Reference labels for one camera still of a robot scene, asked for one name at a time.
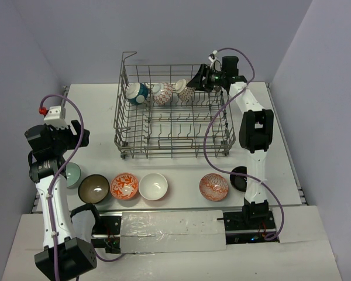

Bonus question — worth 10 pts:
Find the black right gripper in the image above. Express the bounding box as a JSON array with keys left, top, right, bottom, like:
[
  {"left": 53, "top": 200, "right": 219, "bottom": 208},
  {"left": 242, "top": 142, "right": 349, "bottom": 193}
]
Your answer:
[{"left": 186, "top": 64, "right": 225, "bottom": 92}]

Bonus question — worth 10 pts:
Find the grey geometric pattern bowl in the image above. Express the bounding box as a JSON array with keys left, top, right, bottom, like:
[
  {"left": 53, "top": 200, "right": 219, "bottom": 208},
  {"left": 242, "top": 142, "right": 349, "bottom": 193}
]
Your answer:
[{"left": 174, "top": 79, "right": 195, "bottom": 102}]

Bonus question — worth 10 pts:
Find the white bowl red diamond pattern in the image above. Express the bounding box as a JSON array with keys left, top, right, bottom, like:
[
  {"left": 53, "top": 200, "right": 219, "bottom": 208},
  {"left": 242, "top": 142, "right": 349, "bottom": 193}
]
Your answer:
[{"left": 152, "top": 83, "right": 174, "bottom": 106}]

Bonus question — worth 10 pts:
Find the blue triangle pattern bowl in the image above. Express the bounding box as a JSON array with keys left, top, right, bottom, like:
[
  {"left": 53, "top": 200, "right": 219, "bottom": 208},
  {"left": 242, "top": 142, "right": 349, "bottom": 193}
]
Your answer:
[{"left": 126, "top": 83, "right": 149, "bottom": 105}]

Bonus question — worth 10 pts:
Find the orange floral pattern bowl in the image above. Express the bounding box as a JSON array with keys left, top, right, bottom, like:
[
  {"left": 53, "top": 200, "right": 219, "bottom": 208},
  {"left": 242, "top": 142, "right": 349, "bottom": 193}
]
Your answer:
[{"left": 110, "top": 173, "right": 139, "bottom": 200}]

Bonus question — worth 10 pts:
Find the plain white bowl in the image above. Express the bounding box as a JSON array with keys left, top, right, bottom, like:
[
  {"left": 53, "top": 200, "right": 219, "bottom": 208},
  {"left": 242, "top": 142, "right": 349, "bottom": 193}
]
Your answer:
[{"left": 139, "top": 173, "right": 168, "bottom": 201}]

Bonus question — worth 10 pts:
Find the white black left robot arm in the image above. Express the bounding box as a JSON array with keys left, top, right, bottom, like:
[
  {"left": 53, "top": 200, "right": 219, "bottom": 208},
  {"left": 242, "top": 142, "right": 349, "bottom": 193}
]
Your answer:
[{"left": 25, "top": 120, "right": 103, "bottom": 280}]

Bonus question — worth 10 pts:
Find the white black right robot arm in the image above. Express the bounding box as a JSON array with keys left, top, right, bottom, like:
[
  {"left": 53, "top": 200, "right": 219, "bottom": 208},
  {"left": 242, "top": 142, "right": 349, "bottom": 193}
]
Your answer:
[{"left": 187, "top": 52, "right": 274, "bottom": 229}]

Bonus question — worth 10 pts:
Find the pale green bowl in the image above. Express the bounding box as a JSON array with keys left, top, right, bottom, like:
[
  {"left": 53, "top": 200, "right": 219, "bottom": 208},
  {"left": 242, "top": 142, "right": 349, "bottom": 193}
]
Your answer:
[{"left": 66, "top": 162, "right": 81, "bottom": 189}]

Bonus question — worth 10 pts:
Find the dark bowl beige inside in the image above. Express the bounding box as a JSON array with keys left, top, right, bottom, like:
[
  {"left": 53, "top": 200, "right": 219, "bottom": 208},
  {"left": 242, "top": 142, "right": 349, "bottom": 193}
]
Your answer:
[{"left": 78, "top": 174, "right": 109, "bottom": 204}]

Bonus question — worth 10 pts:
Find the orange diamond pattern bowl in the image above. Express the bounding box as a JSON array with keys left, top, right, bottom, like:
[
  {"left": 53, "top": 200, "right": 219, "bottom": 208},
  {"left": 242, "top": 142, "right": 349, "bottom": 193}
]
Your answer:
[{"left": 199, "top": 173, "right": 229, "bottom": 201}]

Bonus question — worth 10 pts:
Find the black bowl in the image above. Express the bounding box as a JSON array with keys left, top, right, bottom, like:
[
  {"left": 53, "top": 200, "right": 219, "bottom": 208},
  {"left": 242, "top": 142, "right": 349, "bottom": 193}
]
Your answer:
[{"left": 230, "top": 166, "right": 247, "bottom": 193}]

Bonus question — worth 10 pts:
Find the grey taped cover panel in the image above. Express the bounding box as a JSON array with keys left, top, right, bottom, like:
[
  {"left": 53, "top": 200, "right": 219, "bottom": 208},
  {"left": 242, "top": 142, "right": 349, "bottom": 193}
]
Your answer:
[{"left": 120, "top": 210, "right": 226, "bottom": 253}]

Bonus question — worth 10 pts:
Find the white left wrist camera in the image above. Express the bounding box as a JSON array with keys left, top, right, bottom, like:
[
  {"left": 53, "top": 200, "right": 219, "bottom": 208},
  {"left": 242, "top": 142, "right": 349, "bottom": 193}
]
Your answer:
[{"left": 39, "top": 105, "right": 67, "bottom": 130}]

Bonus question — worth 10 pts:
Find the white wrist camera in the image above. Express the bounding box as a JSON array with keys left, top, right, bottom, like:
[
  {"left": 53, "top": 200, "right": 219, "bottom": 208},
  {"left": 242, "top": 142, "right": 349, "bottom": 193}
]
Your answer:
[
  {"left": 208, "top": 50, "right": 221, "bottom": 70},
  {"left": 39, "top": 105, "right": 67, "bottom": 130}
]

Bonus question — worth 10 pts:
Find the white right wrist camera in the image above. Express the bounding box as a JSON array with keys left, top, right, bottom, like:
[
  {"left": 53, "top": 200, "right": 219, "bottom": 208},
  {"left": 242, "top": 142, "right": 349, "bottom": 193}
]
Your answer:
[{"left": 208, "top": 50, "right": 221, "bottom": 70}]

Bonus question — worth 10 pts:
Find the grey wire dish rack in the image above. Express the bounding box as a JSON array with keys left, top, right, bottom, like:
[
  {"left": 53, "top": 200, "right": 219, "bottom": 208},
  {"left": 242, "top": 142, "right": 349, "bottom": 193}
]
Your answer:
[{"left": 113, "top": 52, "right": 236, "bottom": 159}]

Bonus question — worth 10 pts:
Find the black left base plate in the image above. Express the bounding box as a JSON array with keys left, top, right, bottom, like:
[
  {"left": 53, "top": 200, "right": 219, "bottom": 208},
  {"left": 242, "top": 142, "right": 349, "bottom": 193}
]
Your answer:
[{"left": 91, "top": 214, "right": 122, "bottom": 254}]

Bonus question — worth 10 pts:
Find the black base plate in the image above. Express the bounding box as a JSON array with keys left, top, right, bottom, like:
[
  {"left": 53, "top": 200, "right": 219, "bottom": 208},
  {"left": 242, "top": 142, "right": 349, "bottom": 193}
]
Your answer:
[
  {"left": 217, "top": 211, "right": 276, "bottom": 245},
  {"left": 91, "top": 214, "right": 122, "bottom": 254}
]

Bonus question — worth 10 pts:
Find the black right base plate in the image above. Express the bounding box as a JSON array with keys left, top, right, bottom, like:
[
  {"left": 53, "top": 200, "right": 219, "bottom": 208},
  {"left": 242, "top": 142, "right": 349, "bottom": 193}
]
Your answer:
[{"left": 217, "top": 211, "right": 276, "bottom": 245}]

